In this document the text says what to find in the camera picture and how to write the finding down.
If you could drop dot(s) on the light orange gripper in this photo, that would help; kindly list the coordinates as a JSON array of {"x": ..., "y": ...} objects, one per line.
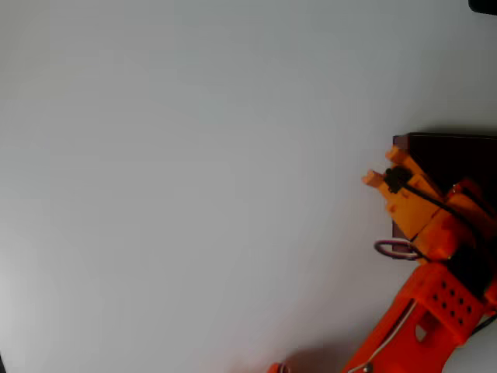
[{"x": 404, "y": 196}]

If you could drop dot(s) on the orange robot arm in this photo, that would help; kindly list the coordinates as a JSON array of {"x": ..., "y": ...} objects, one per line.
[{"x": 431, "y": 299}]

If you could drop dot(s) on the orange robot base part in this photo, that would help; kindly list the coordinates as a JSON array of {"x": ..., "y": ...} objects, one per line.
[{"x": 277, "y": 368}]

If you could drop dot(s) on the dark brown box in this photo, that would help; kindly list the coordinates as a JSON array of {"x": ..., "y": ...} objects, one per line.
[{"x": 446, "y": 159}]

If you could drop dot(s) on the black object at edge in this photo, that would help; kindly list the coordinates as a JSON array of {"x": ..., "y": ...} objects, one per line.
[{"x": 483, "y": 5}]

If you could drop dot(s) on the small black gripper camera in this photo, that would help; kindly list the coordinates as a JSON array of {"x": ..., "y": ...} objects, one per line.
[{"x": 397, "y": 179}]

